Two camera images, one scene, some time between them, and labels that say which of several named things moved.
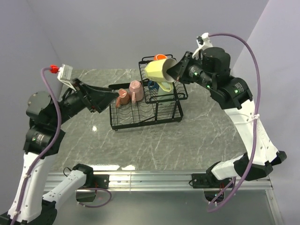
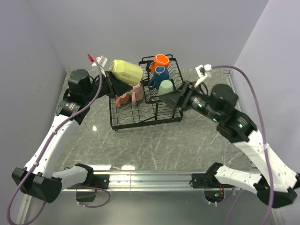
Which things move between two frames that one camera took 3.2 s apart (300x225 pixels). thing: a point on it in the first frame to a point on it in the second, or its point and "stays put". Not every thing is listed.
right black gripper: [178, 71] to [182, 98]
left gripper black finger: [100, 98] to [116, 86]
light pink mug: [136, 91] stays put
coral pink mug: [123, 98] stays put
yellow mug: [156, 71] to [128, 73]
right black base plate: [205, 180] stays put
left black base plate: [102, 181] stays put
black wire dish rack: [158, 106] stays put
